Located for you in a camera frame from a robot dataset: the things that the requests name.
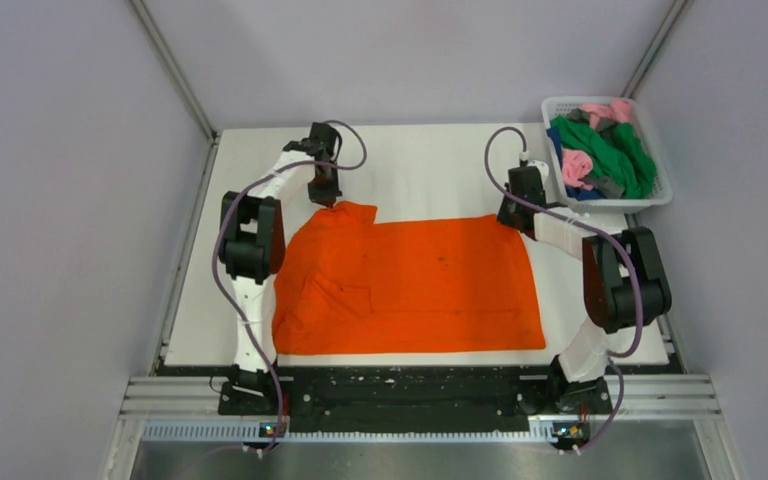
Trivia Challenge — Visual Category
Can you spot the pink t-shirt in basket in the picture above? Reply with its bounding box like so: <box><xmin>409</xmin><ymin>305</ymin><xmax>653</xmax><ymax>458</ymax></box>
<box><xmin>560</xmin><ymin>100</ymin><xmax>637</xmax><ymax>198</ymax></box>

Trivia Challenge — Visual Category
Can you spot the grey t-shirt in basket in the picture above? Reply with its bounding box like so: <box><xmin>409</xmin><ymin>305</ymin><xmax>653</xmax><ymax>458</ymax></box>
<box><xmin>562</xmin><ymin>108</ymin><xmax>625</xmax><ymax>199</ymax></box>

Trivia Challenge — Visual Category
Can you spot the blue t-shirt in basket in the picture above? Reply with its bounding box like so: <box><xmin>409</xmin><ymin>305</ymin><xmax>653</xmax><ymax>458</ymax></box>
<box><xmin>546</xmin><ymin>127</ymin><xmax>605</xmax><ymax>201</ymax></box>

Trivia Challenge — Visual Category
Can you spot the aluminium frame rail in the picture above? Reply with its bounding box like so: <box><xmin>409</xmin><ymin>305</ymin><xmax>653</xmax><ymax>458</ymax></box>
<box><xmin>119</xmin><ymin>374</ymin><xmax>722</xmax><ymax>421</ymax></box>

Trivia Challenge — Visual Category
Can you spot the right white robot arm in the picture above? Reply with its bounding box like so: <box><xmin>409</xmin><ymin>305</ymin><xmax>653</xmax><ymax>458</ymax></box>
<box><xmin>497</xmin><ymin>161</ymin><xmax>672</xmax><ymax>413</ymax></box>

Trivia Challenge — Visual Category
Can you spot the grey slotted cable duct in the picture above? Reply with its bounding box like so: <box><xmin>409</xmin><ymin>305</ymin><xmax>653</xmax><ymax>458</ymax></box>
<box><xmin>140</xmin><ymin>418</ymin><xmax>591</xmax><ymax>445</ymax></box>

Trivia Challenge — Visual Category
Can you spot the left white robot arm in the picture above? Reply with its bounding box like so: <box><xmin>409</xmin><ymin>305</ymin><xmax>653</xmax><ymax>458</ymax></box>
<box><xmin>211</xmin><ymin>120</ymin><xmax>344</xmax><ymax>417</ymax></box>

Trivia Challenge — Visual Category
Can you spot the white plastic laundry basket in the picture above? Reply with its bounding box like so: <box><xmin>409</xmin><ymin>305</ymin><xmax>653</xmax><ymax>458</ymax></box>
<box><xmin>541</xmin><ymin>96</ymin><xmax>673</xmax><ymax>214</ymax></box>

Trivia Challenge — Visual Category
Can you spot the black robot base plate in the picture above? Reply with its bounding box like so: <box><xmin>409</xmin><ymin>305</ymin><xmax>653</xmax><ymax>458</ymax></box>
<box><xmin>218</xmin><ymin>364</ymin><xmax>613</xmax><ymax>434</ymax></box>

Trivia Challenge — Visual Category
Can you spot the green t-shirt in basket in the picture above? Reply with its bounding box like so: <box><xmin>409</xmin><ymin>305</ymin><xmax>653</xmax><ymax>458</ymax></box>
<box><xmin>547</xmin><ymin>111</ymin><xmax>657</xmax><ymax>200</ymax></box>

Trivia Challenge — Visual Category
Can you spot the orange t-shirt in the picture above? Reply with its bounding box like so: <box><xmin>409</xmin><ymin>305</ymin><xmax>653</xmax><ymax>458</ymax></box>
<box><xmin>272</xmin><ymin>201</ymin><xmax>547</xmax><ymax>356</ymax></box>

